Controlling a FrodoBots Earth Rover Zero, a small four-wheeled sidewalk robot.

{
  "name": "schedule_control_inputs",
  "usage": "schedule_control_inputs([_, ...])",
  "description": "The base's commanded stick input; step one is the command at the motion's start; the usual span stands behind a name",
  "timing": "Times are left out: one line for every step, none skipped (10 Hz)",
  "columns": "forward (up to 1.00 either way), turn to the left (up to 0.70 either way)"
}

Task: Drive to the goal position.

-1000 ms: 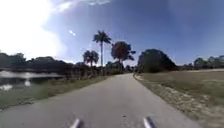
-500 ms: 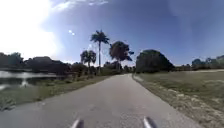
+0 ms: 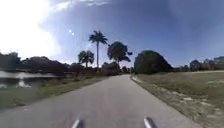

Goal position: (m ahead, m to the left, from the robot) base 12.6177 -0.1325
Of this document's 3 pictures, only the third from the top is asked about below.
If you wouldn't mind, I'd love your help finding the bushy palm tree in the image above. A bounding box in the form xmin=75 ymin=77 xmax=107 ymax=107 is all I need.
xmin=106 ymin=40 xmax=134 ymax=68

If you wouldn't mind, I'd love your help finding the short palm tree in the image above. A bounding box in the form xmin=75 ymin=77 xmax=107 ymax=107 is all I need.
xmin=77 ymin=49 xmax=96 ymax=69

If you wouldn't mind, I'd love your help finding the tall palm tree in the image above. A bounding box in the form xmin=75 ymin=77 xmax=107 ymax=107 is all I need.
xmin=88 ymin=30 xmax=109 ymax=69

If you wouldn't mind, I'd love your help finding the grey asphalt path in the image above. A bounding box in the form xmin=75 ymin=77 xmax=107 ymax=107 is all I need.
xmin=0 ymin=73 xmax=203 ymax=128

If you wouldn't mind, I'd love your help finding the large round dark tree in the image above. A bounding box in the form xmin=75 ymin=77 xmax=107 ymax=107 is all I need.
xmin=133 ymin=49 xmax=174 ymax=75

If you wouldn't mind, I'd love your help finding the robot's own part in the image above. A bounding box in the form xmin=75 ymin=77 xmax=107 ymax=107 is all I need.
xmin=143 ymin=116 xmax=153 ymax=128
xmin=71 ymin=118 xmax=82 ymax=128

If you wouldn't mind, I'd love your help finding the row of dark trees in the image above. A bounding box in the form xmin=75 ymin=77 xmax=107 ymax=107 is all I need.
xmin=0 ymin=51 xmax=134 ymax=77

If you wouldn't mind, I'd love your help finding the grass verge with bushes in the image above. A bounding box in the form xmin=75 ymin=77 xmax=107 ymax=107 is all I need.
xmin=0 ymin=75 xmax=109 ymax=111

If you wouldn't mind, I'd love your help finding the dry grass field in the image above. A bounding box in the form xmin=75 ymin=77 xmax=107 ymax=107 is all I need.
xmin=130 ymin=70 xmax=224 ymax=128

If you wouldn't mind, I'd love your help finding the distant row of trees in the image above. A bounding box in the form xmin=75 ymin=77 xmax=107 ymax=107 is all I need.
xmin=172 ymin=55 xmax=224 ymax=73

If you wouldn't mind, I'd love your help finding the pond water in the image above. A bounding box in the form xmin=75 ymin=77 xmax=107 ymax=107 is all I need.
xmin=0 ymin=69 xmax=73 ymax=89

